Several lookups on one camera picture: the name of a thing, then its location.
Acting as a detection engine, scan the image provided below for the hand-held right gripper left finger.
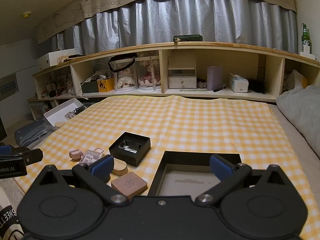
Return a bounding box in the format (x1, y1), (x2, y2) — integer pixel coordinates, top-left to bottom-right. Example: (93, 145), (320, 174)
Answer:
(31, 154), (127, 205)

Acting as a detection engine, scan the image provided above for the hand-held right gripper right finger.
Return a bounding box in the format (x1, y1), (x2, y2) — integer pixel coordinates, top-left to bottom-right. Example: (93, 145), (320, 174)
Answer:
(195, 154), (295, 205)

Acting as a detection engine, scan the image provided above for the clear nail tip case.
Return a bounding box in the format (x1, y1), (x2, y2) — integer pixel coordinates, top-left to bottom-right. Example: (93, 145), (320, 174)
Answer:
(79, 148), (104, 167)

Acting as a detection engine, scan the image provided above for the light wooden rounded box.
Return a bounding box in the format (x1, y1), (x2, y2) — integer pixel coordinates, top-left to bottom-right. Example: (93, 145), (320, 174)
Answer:
(111, 158), (128, 176)

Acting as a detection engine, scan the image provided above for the pink clip with loop strap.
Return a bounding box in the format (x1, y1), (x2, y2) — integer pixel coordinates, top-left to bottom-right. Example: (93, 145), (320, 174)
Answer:
(69, 149), (84, 160)

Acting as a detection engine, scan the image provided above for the brown square wooden box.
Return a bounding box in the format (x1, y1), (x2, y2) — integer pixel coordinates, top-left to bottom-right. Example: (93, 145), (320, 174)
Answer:
(111, 174), (148, 200)

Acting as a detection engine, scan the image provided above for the large black tray box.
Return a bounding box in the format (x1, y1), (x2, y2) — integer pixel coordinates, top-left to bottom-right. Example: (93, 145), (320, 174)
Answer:
(147, 151), (242, 197)

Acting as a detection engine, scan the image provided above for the small black box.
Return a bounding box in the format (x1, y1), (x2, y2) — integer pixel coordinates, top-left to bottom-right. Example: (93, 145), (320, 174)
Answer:
(109, 132), (151, 167)

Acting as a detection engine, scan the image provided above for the black screen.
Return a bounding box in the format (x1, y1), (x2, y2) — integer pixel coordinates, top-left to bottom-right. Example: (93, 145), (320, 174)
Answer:
(0, 116), (8, 143)

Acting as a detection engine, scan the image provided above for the grey patterned cushion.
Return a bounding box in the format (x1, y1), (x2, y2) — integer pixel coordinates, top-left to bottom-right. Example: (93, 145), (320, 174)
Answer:
(14, 120), (49, 147)

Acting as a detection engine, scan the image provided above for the cream printed clothing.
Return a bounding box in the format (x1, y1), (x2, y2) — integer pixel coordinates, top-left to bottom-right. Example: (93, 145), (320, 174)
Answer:
(0, 180), (26, 240)

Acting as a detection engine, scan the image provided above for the white cardboard box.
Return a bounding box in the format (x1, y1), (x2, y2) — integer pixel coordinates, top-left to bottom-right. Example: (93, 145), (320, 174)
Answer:
(44, 97), (87, 127)

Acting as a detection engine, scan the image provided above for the yellow checked blanket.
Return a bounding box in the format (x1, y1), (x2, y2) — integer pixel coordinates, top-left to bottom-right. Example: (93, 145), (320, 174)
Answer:
(15, 95), (320, 240)

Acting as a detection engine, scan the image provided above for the dark plush figure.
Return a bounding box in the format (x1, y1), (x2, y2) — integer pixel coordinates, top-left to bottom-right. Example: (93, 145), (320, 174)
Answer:
(48, 81), (60, 97)

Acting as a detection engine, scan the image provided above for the dark green box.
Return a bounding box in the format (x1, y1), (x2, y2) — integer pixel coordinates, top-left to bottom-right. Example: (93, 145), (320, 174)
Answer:
(82, 81), (99, 94)

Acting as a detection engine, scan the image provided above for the yellow box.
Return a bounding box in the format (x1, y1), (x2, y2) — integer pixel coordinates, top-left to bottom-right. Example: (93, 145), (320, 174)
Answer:
(97, 78), (114, 92)

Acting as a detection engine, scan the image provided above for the white tissue box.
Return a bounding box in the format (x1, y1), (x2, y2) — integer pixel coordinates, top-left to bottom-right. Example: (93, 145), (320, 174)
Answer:
(227, 73), (249, 92)

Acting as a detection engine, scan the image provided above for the black feather fluff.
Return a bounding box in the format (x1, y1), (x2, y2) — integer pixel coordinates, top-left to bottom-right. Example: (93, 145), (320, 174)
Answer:
(247, 77), (267, 96)

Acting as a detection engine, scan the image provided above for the purple box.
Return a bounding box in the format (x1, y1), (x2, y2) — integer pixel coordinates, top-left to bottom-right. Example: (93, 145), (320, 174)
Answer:
(207, 66), (223, 91)

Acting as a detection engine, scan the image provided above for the clear case with white doll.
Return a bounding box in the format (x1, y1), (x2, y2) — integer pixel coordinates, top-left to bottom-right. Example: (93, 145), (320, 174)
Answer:
(114, 57), (137, 92)

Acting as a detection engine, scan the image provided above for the white drawer box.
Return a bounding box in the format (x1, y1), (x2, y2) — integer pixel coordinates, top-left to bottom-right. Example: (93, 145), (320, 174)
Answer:
(168, 57), (197, 89)

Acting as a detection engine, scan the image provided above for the white flat box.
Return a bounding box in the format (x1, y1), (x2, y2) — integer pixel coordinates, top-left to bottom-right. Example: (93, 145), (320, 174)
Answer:
(37, 52), (77, 72)

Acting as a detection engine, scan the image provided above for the clear case with pink doll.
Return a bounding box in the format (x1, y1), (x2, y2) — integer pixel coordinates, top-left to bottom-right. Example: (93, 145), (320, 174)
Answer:
(136, 56), (162, 92)

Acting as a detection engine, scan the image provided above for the dark flat object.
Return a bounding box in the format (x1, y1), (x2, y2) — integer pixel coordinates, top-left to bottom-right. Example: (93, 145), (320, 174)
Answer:
(63, 54), (83, 62)

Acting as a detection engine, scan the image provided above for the white plastic bag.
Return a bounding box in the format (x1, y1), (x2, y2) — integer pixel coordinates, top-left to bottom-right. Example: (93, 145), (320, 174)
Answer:
(283, 70), (308, 94)

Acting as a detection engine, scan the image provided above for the long wooden shelf unit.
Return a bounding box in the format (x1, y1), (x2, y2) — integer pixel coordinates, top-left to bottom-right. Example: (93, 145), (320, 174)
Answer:
(27, 41), (320, 103)

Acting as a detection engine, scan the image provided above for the green glass bottle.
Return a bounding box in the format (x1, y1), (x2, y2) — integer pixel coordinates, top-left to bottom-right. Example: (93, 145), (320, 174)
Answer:
(301, 23), (312, 54)

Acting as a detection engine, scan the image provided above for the silver curtain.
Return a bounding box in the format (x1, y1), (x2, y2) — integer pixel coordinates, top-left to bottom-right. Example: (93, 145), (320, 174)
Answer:
(51, 0), (299, 55)

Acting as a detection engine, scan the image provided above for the beige printed valance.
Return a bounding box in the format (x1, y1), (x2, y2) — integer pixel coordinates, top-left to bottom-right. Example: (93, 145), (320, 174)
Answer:
(35, 0), (298, 46)

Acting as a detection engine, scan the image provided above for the grey wall panel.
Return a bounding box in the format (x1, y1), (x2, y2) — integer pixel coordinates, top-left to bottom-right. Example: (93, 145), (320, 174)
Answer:
(0, 74), (19, 102)

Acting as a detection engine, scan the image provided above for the black strap loop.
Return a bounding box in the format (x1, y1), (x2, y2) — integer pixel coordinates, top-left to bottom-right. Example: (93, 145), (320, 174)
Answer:
(108, 53), (138, 73)

